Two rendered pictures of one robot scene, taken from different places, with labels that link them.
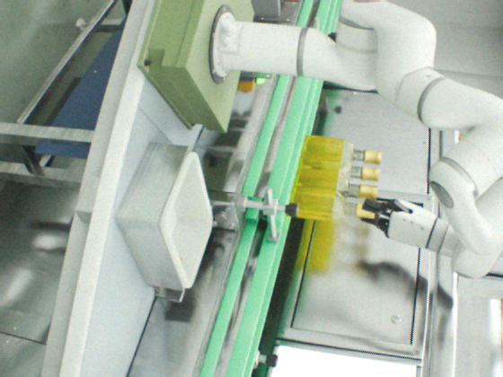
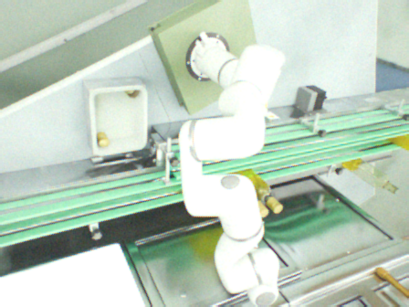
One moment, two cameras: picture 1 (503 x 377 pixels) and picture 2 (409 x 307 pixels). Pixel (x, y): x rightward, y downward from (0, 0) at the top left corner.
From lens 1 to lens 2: 0.79 m
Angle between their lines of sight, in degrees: 36
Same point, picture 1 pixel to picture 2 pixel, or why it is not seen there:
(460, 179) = (187, 126)
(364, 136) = (309, 219)
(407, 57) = (240, 68)
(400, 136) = (334, 237)
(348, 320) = (162, 268)
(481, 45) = not seen: outside the picture
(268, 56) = (210, 64)
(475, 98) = (239, 91)
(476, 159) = (207, 123)
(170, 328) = (73, 169)
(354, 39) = not seen: hidden behind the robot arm
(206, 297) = (104, 173)
